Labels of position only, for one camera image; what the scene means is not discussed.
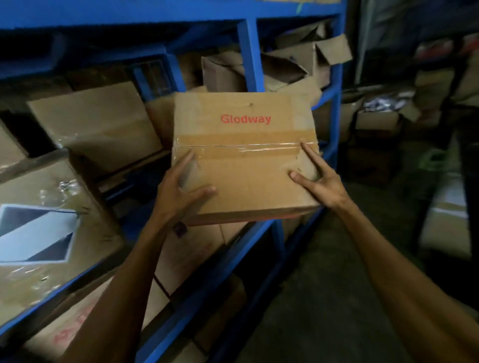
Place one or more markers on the blue metal shelving rack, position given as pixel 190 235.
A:
pixel 250 56

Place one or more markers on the person's left forearm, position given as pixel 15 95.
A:
pixel 123 299

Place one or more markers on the open box of white items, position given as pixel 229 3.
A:
pixel 376 121

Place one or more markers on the person's right hand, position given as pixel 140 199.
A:
pixel 329 190

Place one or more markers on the person's right forearm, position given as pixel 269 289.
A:
pixel 404 280

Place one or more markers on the diamond label cardboard box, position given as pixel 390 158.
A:
pixel 97 239

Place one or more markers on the person's left hand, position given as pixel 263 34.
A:
pixel 172 202

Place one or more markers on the red lettered cardboard box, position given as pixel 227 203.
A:
pixel 243 179

